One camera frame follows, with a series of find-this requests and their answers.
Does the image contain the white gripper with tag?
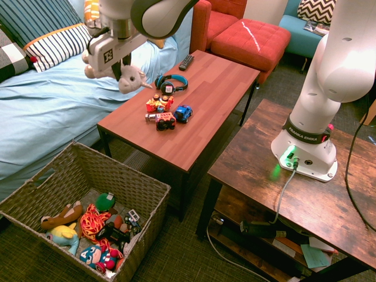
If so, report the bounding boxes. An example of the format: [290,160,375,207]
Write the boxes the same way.
[86,32,148,82]

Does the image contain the white stuffed unicorn toy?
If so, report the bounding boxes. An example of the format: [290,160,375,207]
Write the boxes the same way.
[81,48,154,95]

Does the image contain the orange toy vehicle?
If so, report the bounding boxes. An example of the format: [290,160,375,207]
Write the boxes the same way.
[146,92,174,113]

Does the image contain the red toy fire truck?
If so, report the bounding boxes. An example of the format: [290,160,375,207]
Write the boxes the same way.
[155,112,177,132]

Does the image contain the blue toy car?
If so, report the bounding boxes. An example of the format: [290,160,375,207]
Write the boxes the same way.
[173,104,194,123]

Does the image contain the grey wicker basket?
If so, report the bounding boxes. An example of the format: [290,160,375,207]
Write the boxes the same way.
[0,141,172,282]

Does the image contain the green round plush toy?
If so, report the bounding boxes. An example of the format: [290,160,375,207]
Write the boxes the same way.
[95,192,116,213]

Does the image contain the small blue toy truck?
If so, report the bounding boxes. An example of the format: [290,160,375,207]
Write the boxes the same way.
[123,209,143,236]

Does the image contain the brown toy football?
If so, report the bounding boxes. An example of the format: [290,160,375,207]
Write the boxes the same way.
[105,213,125,233]

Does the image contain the orange flame pattern cloth toy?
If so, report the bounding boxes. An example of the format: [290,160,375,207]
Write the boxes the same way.
[79,203,113,245]

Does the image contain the yellow and blue plush toy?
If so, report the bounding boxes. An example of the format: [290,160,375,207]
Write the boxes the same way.
[45,223,81,256]

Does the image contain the Captain America plush toy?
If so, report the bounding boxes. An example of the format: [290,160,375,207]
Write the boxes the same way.
[79,244,125,275]

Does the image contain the blue and black headphones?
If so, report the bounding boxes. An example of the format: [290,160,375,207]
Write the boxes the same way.
[155,74,189,95]

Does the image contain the yellow patterned pillow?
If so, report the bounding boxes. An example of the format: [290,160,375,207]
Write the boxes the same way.
[83,0,102,24]

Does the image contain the black remote control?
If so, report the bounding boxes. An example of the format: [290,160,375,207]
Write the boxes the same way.
[178,54,195,72]

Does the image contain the white striped pillow orange edge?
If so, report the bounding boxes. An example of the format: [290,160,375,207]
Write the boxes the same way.
[23,23,92,73]

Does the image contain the sofa with light blue sheet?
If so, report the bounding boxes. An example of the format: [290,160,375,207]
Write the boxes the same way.
[0,0,194,203]

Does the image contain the navy striped large pillow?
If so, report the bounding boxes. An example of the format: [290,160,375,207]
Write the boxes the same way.
[0,0,85,49]

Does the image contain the reddish wood coffee table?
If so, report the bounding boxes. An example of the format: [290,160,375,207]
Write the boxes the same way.
[96,49,261,223]

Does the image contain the orange armchair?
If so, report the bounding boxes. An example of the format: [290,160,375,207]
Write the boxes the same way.
[189,0,248,55]

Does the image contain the black and white checkered pillow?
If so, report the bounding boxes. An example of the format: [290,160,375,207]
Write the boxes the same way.
[0,28,35,83]

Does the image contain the orange tufted ottoman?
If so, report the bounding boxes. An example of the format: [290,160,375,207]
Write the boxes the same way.
[210,18,292,86]

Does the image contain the brown plush animal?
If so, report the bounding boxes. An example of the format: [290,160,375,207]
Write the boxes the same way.
[40,200,84,231]

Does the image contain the black game controller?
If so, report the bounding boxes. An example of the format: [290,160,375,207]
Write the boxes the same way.
[95,221,132,250]

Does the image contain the teal sofa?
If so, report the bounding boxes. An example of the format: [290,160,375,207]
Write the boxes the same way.
[278,0,331,60]

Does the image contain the magazines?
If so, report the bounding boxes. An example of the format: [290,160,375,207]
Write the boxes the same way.
[302,19,331,37]

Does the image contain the black white chevron pillow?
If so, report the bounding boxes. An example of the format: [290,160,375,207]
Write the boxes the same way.
[297,0,337,25]

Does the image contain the black power adapter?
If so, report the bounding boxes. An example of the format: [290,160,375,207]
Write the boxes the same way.
[239,220,287,239]

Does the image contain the rustic brown wood table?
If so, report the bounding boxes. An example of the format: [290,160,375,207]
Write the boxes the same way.
[196,98,376,282]

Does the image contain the light wooden furniture piece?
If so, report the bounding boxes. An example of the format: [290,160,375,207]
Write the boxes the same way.
[359,99,376,127]

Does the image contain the teal paper note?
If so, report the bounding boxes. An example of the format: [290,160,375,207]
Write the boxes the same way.
[300,243,330,269]

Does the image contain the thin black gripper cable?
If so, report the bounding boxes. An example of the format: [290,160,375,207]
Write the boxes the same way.
[86,26,110,50]

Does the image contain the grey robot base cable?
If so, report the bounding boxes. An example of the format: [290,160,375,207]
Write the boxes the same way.
[269,160,300,226]

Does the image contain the white floor cable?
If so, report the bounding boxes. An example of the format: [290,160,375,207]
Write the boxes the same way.
[206,225,267,282]

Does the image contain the thick black cable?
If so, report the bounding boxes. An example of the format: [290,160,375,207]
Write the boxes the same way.
[344,113,376,231]

